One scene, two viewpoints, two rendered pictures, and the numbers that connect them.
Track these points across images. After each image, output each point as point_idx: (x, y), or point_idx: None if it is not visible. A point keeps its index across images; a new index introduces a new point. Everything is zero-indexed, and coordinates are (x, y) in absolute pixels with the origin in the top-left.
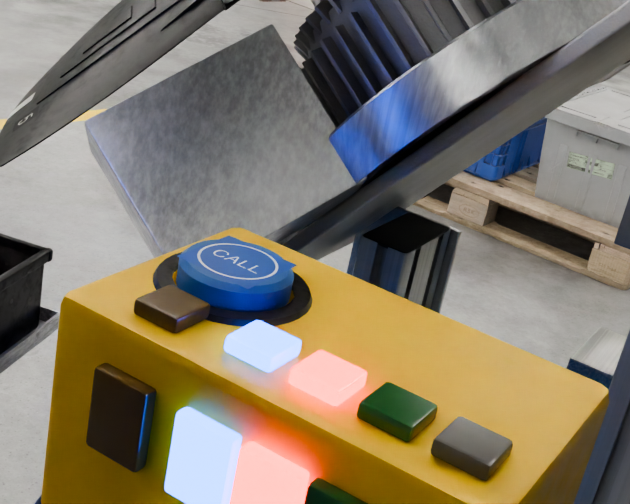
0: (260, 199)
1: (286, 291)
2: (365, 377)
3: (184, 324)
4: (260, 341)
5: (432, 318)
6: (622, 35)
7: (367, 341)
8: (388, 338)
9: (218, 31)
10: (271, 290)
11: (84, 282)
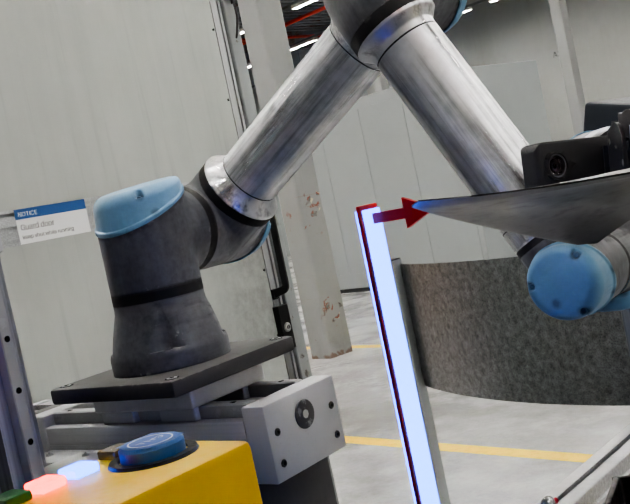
0: None
1: (128, 458)
2: (38, 487)
3: (100, 456)
4: (73, 465)
5: (120, 494)
6: None
7: (91, 487)
8: (94, 490)
9: None
10: (121, 453)
11: None
